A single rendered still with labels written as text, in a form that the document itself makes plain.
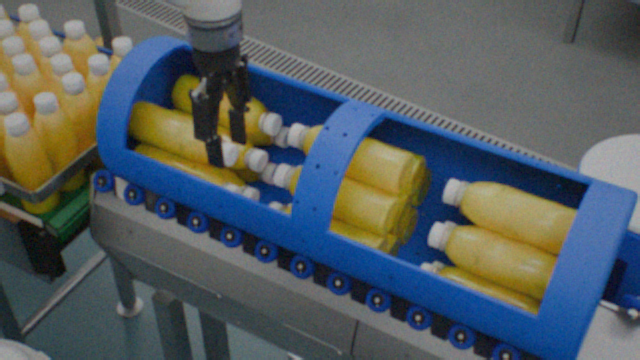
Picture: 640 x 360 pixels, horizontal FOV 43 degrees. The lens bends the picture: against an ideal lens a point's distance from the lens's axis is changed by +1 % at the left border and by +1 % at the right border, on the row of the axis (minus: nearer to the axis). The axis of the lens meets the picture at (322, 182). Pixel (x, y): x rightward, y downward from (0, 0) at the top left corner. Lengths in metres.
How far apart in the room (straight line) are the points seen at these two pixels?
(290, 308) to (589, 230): 0.57
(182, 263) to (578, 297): 0.77
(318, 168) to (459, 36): 2.63
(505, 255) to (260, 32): 2.74
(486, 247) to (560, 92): 2.38
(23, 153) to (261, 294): 0.51
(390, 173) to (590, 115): 2.26
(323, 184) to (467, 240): 0.23
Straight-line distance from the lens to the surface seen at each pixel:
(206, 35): 1.21
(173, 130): 1.43
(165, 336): 1.94
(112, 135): 1.45
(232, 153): 1.40
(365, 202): 1.27
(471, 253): 1.23
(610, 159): 1.60
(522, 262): 1.22
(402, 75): 3.54
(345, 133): 1.26
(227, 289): 1.54
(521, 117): 3.38
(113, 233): 1.67
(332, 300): 1.42
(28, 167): 1.60
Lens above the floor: 2.02
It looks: 43 degrees down
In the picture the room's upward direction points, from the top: straight up
